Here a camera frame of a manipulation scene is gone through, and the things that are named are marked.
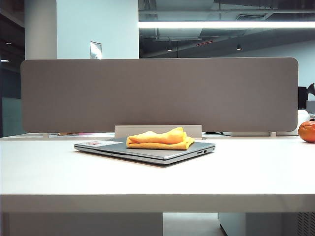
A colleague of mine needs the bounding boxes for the yellow microfiber rag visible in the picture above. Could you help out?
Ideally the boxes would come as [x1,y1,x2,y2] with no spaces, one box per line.
[126,127,195,151]

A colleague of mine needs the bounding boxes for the silver closed laptop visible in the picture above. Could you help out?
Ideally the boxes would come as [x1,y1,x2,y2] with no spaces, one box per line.
[74,137,216,165]

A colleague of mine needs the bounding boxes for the grey fabric desk divider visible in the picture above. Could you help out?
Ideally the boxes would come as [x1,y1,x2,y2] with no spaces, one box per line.
[20,57,299,133]

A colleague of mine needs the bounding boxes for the pink printed papers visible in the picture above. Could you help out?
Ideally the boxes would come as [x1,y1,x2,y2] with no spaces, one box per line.
[49,132,93,136]

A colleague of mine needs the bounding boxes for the long ceiling light strip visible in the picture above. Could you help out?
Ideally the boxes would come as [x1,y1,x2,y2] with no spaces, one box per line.
[138,21,315,29]

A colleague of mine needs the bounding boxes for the white desk support panel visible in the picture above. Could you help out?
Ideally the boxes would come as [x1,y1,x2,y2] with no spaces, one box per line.
[0,212,163,236]

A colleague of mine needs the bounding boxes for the white rounded device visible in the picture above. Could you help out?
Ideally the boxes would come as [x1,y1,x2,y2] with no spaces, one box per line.
[297,110,312,123]

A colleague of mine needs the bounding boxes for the orange fruit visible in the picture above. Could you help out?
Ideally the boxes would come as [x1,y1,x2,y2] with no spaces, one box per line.
[297,120,315,143]

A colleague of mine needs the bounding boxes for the silver wall plaque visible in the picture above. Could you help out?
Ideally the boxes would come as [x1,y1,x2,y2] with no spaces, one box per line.
[90,41,102,59]

